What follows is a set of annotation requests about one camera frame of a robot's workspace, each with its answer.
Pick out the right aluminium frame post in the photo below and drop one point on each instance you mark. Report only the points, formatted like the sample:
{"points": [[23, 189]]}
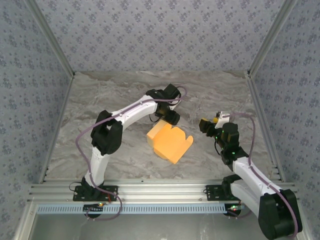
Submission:
{"points": [[272, 37]]}

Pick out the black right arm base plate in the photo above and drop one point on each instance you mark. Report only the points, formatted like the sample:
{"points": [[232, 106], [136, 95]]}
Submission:
{"points": [[212, 192]]}

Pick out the aluminium frame post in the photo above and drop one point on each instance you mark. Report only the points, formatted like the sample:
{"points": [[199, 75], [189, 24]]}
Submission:
{"points": [[272, 37], [50, 37]]}

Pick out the aluminium side rail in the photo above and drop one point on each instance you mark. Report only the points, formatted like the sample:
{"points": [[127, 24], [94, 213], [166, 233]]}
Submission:
{"points": [[260, 112], [53, 140]]}

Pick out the controller board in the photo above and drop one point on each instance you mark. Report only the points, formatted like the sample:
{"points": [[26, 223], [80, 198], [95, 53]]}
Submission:
{"points": [[235, 208], [93, 208]]}

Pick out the left aluminium side rail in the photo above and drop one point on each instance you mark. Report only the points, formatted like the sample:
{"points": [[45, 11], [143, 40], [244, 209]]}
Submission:
{"points": [[53, 140]]}

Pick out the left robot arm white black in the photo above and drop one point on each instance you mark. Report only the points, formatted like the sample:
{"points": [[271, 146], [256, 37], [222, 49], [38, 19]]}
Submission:
{"points": [[101, 162]]}

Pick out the aluminium mounting rail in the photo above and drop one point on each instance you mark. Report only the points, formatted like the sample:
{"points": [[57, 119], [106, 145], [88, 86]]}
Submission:
{"points": [[160, 190]]}

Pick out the left controller board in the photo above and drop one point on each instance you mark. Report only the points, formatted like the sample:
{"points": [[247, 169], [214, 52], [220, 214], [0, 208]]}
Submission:
{"points": [[93, 208]]}

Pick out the orange paper box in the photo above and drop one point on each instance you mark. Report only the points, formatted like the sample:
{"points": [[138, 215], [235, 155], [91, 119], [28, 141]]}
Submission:
{"points": [[170, 142]]}

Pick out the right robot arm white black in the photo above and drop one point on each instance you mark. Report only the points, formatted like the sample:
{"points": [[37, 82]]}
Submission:
{"points": [[241, 197]]}

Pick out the grey metal shelf panel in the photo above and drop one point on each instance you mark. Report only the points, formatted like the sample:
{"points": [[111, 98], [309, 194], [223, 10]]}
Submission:
{"points": [[160, 227]]}

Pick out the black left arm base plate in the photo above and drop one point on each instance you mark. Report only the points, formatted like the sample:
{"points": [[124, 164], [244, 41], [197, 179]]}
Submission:
{"points": [[110, 192]]}

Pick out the left aluminium frame post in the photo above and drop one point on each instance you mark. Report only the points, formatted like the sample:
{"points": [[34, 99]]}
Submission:
{"points": [[50, 37]]}

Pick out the right aluminium side rail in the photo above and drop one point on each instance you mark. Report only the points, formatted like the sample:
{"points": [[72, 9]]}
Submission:
{"points": [[260, 112]]}

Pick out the right controller board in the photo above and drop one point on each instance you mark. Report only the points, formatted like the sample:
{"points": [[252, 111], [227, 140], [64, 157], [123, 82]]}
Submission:
{"points": [[235, 208]]}

